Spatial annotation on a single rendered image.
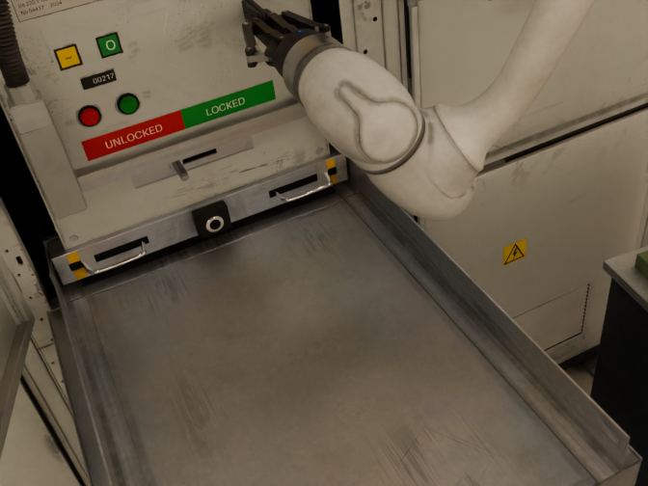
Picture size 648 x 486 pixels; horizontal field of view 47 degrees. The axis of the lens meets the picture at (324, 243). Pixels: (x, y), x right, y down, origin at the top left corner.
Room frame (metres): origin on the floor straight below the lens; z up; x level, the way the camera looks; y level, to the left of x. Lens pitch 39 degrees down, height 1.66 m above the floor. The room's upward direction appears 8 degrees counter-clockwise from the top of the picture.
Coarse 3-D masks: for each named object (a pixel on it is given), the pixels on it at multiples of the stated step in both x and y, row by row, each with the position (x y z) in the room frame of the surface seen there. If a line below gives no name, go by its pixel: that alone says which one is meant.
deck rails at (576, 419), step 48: (384, 240) 0.97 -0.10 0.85; (432, 240) 0.87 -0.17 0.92; (432, 288) 0.83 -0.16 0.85; (480, 288) 0.75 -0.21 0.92; (96, 336) 0.84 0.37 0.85; (480, 336) 0.72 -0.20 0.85; (528, 336) 0.65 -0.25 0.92; (96, 384) 0.74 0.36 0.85; (528, 384) 0.62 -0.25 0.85; (576, 384) 0.56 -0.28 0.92; (96, 432) 0.60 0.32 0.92; (576, 432) 0.54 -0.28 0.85; (624, 432) 0.49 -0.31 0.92; (144, 480) 0.56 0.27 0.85
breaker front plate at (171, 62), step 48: (144, 0) 1.06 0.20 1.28; (192, 0) 1.08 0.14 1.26; (240, 0) 1.10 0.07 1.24; (288, 0) 1.13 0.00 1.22; (48, 48) 1.00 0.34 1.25; (96, 48) 1.03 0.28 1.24; (144, 48) 1.05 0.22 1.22; (192, 48) 1.07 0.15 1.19; (240, 48) 1.10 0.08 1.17; (0, 96) 0.97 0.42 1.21; (48, 96) 1.00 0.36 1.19; (96, 96) 1.02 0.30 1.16; (144, 96) 1.04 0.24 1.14; (192, 96) 1.07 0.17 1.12; (288, 96) 1.12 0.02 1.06; (144, 144) 1.03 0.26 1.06; (240, 144) 1.09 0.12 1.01; (288, 144) 1.12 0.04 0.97; (96, 192) 1.00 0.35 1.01; (144, 192) 1.03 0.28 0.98; (192, 192) 1.05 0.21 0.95
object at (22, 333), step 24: (0, 264) 0.89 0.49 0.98; (0, 312) 0.87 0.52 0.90; (24, 312) 0.89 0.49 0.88; (0, 336) 0.84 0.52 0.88; (24, 336) 0.85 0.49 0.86; (0, 360) 0.81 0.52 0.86; (24, 360) 0.82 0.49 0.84; (0, 384) 0.77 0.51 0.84; (0, 408) 0.73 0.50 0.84; (0, 432) 0.67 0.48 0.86; (0, 456) 0.64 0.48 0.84
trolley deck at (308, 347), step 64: (256, 256) 0.98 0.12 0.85; (320, 256) 0.95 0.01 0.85; (384, 256) 0.93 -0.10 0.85; (128, 320) 0.87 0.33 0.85; (192, 320) 0.84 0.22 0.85; (256, 320) 0.82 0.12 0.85; (320, 320) 0.80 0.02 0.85; (384, 320) 0.78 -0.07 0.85; (448, 320) 0.76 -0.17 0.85; (128, 384) 0.73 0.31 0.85; (192, 384) 0.71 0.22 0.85; (256, 384) 0.70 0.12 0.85; (320, 384) 0.68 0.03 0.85; (384, 384) 0.66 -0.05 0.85; (448, 384) 0.65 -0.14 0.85; (192, 448) 0.60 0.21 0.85; (256, 448) 0.59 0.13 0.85; (320, 448) 0.57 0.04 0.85; (384, 448) 0.56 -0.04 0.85; (448, 448) 0.54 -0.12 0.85; (512, 448) 0.53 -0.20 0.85
